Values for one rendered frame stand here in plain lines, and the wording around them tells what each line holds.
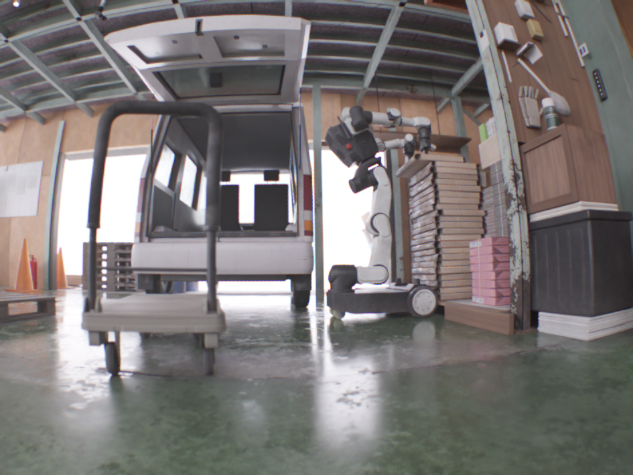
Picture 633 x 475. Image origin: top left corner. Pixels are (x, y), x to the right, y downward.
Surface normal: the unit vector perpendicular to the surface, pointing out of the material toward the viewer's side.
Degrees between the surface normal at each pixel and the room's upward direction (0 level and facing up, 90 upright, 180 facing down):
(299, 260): 90
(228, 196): 93
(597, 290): 90
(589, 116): 90
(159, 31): 106
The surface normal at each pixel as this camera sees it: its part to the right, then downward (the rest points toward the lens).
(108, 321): 0.33, -0.10
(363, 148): 0.19, 0.07
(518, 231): -1.00, 0.00
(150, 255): 0.00, -0.14
